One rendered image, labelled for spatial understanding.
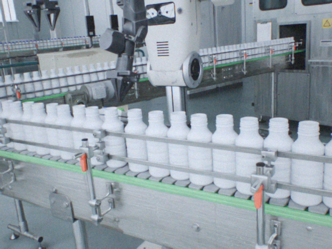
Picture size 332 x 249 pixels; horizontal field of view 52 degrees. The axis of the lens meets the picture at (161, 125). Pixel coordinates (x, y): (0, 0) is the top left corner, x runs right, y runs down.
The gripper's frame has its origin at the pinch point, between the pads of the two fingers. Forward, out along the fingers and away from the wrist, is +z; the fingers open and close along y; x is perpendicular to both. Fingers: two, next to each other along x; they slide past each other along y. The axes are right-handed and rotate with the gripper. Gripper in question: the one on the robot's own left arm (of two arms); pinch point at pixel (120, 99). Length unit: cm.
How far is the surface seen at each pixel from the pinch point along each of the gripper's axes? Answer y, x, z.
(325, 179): 66, -15, 15
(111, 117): 12.9, -18.1, 6.9
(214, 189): 44, -15, 21
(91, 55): -284, 263, -90
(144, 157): 22.7, -14.4, 16.5
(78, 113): 0.3, -18.1, 6.8
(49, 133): -12.2, -17.1, 13.6
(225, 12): -223, 566, -258
